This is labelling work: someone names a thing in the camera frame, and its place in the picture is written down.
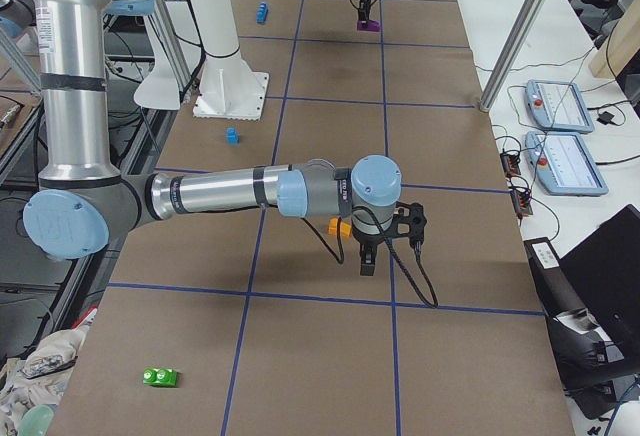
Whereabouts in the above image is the teach pendant tablet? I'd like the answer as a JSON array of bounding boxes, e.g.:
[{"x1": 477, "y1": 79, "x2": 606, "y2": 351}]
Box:
[
  {"x1": 525, "y1": 80, "x2": 594, "y2": 134},
  {"x1": 524, "y1": 131, "x2": 609, "y2": 197}
]

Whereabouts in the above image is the green double brick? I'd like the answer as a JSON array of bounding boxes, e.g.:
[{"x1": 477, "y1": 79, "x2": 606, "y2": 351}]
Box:
[{"x1": 142, "y1": 367, "x2": 179, "y2": 388}]

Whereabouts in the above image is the orange trapezoid block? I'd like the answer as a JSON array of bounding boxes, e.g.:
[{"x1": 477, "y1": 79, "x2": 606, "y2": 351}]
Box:
[{"x1": 327, "y1": 218, "x2": 352, "y2": 238}]

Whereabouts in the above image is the crumpled patterned cloth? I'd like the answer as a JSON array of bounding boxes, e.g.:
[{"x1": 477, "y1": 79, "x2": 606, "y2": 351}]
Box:
[{"x1": 1, "y1": 325, "x2": 90, "y2": 435}]

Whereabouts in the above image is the long blue brick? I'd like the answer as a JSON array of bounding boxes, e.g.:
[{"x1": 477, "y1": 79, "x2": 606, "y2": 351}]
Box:
[{"x1": 256, "y1": 1, "x2": 269, "y2": 24}]

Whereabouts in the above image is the lower teach pendant tablet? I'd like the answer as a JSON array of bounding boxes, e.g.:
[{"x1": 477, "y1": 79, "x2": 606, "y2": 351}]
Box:
[{"x1": 524, "y1": 131, "x2": 609, "y2": 197}]

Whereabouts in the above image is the white pedestal base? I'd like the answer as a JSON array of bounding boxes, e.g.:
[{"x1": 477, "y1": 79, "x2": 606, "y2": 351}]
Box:
[{"x1": 190, "y1": 0, "x2": 269, "y2": 120}]

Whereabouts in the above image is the purple trapezoid block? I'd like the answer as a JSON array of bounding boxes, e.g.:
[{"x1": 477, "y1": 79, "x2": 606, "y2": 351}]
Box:
[{"x1": 357, "y1": 20, "x2": 381, "y2": 33}]

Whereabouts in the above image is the small blue brick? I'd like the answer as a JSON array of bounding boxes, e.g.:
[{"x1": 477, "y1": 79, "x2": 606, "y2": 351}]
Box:
[{"x1": 225, "y1": 127, "x2": 240, "y2": 145}]

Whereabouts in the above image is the upper teach pendant tablet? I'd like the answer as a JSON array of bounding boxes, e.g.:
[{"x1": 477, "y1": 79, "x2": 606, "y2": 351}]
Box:
[{"x1": 525, "y1": 80, "x2": 594, "y2": 134}]

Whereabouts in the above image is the aluminium frame post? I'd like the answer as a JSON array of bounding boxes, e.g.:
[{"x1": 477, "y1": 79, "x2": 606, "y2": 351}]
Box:
[{"x1": 479, "y1": 0, "x2": 546, "y2": 112}]

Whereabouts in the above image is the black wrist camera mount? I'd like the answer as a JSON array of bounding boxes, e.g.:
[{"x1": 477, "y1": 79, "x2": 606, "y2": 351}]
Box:
[{"x1": 387, "y1": 202, "x2": 427, "y2": 255}]

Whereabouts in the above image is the black laptop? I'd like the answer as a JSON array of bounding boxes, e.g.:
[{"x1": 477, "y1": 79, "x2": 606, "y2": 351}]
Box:
[{"x1": 560, "y1": 204, "x2": 639, "y2": 356}]

